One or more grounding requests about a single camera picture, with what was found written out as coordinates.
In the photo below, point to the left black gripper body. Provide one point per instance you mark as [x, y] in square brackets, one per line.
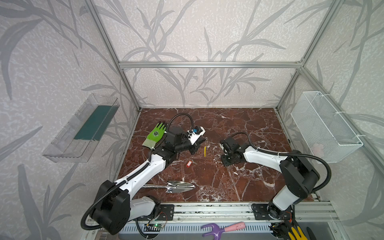
[193, 146]

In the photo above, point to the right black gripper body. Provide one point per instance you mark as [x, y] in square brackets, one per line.
[227, 159]

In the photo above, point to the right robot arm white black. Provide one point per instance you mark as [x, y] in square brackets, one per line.
[303, 175]

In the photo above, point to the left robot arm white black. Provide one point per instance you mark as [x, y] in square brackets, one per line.
[115, 205]

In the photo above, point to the green work glove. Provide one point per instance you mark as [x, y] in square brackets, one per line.
[155, 135]

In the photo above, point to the silver garden trowel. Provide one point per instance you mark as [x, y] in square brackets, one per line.
[172, 187]

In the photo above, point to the purple pink garden fork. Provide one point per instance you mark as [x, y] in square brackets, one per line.
[216, 231]

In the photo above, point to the small green circuit board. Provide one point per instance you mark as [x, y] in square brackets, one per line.
[156, 227]

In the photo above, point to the yellow black glove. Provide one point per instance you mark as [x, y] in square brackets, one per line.
[290, 230]

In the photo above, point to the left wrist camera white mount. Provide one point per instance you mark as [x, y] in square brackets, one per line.
[195, 133]

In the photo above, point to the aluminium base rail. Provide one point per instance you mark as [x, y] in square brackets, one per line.
[233, 212]

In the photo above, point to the white wire basket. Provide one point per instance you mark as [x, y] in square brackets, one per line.
[323, 128]

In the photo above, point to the clear plastic wall tray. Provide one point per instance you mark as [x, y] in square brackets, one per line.
[79, 138]

